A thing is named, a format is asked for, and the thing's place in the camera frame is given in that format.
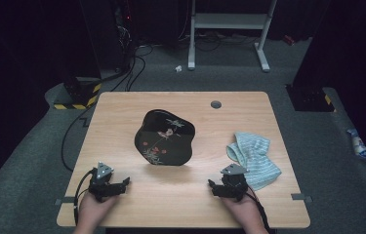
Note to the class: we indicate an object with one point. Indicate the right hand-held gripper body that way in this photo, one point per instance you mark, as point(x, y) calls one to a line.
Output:
point(234, 185)

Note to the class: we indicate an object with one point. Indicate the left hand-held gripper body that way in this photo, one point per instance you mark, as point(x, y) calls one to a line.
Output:
point(101, 187)

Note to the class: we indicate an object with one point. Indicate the light blue striped towel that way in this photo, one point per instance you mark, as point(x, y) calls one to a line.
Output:
point(255, 159)

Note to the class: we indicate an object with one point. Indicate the black floral mirror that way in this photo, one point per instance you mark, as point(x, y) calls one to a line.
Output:
point(166, 139)

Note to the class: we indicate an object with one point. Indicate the person's left hand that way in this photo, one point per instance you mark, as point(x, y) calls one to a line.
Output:
point(92, 213)

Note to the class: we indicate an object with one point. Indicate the person's right hand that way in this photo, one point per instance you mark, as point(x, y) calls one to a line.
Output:
point(245, 213)

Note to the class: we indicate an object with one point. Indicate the grey tape strip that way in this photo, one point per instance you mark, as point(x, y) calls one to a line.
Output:
point(65, 201)
point(301, 197)

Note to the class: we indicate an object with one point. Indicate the grey table grommet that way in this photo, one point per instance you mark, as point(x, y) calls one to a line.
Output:
point(216, 104)

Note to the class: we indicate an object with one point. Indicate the black yellow striped base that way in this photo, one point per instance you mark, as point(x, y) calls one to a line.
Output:
point(310, 99)
point(79, 94)

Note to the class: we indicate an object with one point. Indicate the white crumpled paper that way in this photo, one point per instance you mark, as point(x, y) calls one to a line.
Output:
point(178, 68)

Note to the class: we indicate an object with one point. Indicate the blue white packet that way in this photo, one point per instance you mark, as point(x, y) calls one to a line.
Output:
point(359, 144)

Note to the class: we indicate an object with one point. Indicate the dark equipment rack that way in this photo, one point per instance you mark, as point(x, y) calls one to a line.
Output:
point(123, 32)

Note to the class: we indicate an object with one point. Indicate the small red object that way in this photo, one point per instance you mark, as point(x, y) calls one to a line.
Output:
point(289, 40)

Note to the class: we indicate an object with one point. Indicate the black curtain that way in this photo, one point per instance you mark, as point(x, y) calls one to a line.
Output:
point(349, 48)
point(24, 48)

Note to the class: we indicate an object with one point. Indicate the white metal stand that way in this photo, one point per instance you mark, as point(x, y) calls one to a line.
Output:
point(229, 21)

